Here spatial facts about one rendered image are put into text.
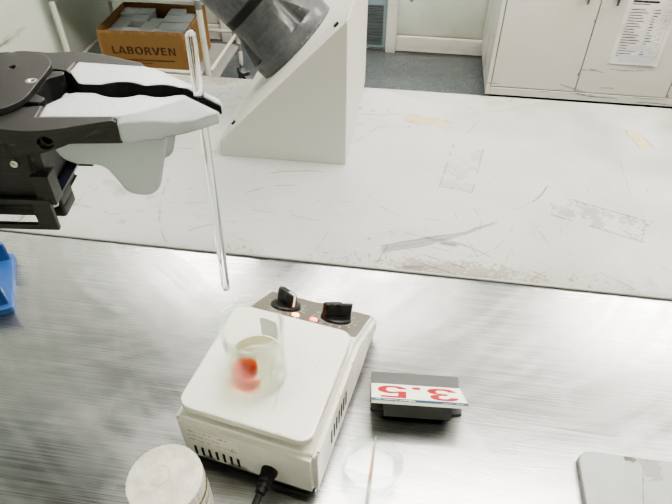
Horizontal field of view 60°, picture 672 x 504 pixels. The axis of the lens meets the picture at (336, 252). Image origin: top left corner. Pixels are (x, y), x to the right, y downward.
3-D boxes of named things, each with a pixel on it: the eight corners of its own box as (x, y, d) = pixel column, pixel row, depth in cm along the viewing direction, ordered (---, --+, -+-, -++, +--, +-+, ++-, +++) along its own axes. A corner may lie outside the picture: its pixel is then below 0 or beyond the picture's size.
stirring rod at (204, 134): (221, 292, 44) (182, 31, 30) (222, 286, 44) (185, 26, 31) (229, 292, 44) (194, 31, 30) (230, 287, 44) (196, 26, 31)
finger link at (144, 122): (227, 180, 37) (81, 174, 37) (217, 94, 33) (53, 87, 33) (219, 211, 35) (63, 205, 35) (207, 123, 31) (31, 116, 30)
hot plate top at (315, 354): (237, 308, 58) (236, 301, 57) (354, 337, 55) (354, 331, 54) (177, 409, 49) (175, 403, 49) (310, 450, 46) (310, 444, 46)
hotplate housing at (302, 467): (269, 305, 68) (263, 256, 63) (376, 332, 65) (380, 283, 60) (173, 479, 53) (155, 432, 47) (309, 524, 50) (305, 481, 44)
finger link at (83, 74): (234, 148, 40) (96, 145, 39) (225, 65, 35) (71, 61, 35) (228, 175, 37) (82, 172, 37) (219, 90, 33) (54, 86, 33)
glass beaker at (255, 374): (230, 353, 53) (218, 292, 47) (289, 350, 53) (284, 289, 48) (224, 411, 48) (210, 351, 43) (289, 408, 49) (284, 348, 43)
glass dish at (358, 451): (341, 445, 55) (341, 432, 54) (398, 444, 55) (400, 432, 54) (342, 502, 51) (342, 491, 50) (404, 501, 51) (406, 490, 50)
